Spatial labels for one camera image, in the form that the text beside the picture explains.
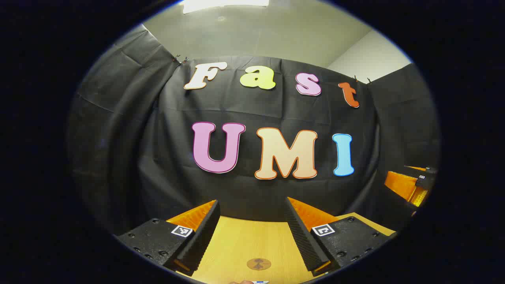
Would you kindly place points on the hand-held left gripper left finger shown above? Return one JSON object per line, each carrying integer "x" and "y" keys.
{"x": 201, "y": 240}

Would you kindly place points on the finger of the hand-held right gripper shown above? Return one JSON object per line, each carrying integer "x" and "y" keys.
{"x": 428, "y": 170}
{"x": 400, "y": 185}

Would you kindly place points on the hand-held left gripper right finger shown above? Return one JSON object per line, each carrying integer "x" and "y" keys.
{"x": 302, "y": 240}

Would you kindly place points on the round brown coaster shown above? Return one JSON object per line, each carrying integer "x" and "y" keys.
{"x": 259, "y": 264}

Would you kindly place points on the wooden desktop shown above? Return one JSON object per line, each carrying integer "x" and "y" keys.
{"x": 252, "y": 240}

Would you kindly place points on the black backdrop cloth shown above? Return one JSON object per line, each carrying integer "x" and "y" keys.
{"x": 158, "y": 157}

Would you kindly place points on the ceiling light panel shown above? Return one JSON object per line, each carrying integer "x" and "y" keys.
{"x": 225, "y": 4}

